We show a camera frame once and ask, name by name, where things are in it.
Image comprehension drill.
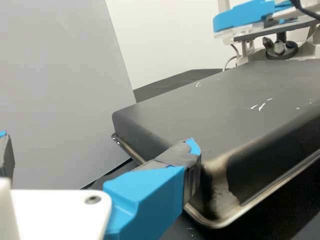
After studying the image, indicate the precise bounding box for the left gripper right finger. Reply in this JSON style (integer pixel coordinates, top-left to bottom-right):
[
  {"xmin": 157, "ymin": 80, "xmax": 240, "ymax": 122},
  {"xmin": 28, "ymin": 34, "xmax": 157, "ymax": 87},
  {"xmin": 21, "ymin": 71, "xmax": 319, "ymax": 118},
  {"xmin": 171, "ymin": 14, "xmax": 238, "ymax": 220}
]
[{"xmin": 102, "ymin": 136, "xmax": 202, "ymax": 240}]

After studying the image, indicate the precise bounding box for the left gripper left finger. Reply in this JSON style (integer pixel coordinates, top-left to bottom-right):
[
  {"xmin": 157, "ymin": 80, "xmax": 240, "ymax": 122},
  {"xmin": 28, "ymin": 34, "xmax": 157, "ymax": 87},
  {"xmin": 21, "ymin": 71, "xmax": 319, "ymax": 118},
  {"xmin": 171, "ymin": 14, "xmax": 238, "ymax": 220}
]
[{"xmin": 0, "ymin": 129, "xmax": 16, "ymax": 178}]

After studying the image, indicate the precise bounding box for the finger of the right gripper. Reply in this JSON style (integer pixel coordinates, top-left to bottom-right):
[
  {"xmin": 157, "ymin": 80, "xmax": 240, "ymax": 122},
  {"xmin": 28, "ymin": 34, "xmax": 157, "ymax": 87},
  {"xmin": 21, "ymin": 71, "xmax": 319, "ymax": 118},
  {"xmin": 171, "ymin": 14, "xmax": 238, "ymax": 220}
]
[
  {"xmin": 274, "ymin": 0, "xmax": 299, "ymax": 14},
  {"xmin": 212, "ymin": 0, "xmax": 276, "ymax": 33}
]

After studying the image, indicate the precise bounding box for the cream microscope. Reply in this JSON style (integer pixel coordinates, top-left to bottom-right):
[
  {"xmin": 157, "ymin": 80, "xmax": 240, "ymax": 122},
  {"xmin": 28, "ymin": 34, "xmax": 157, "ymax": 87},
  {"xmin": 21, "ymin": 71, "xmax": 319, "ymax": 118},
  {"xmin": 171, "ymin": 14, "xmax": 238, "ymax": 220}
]
[{"xmin": 218, "ymin": 0, "xmax": 320, "ymax": 69}]

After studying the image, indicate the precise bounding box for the black tray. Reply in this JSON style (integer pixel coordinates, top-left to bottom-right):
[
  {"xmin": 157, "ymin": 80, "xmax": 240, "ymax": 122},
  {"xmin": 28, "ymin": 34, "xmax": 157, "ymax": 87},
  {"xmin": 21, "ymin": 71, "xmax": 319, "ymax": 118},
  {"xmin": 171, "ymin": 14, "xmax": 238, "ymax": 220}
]
[{"xmin": 109, "ymin": 58, "xmax": 320, "ymax": 230}]

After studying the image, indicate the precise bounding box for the black cable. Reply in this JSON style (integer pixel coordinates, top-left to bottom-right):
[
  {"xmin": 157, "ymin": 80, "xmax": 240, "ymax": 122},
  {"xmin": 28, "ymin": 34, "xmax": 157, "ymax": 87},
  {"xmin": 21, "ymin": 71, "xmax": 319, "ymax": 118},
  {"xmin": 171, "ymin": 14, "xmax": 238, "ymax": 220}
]
[{"xmin": 289, "ymin": 0, "xmax": 320, "ymax": 20}]

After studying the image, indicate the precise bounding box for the white cable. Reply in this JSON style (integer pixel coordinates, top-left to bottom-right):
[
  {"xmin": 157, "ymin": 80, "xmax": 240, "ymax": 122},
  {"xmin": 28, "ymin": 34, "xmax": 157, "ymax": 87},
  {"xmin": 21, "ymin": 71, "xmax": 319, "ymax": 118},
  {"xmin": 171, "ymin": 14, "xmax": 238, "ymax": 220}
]
[{"xmin": 223, "ymin": 42, "xmax": 241, "ymax": 70}]

